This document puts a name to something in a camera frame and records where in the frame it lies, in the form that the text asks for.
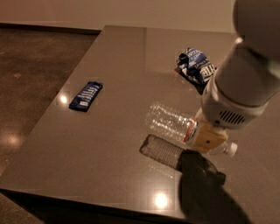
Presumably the crumpled blue chip bag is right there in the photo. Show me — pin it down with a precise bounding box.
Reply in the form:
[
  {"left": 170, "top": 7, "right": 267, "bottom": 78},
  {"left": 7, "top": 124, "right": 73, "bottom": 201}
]
[{"left": 176, "top": 47, "right": 216, "bottom": 85}]

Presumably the dark blue snack bar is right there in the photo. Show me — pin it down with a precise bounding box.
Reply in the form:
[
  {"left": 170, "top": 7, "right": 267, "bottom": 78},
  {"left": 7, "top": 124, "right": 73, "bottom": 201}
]
[{"left": 68, "top": 81, "right": 103, "bottom": 112}]

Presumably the clear plastic water bottle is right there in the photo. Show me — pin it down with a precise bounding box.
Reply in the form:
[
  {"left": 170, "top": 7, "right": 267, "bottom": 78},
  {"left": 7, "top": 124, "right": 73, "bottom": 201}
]
[{"left": 146, "top": 102, "right": 238, "bottom": 157}]

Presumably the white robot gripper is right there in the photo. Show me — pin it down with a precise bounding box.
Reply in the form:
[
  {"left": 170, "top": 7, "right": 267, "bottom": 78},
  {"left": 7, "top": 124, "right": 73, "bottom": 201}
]
[{"left": 190, "top": 76, "right": 267, "bottom": 153}]

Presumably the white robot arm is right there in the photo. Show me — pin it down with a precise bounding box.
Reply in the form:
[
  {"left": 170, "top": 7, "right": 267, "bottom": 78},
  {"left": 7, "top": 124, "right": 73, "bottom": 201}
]
[{"left": 189, "top": 0, "right": 280, "bottom": 153}]

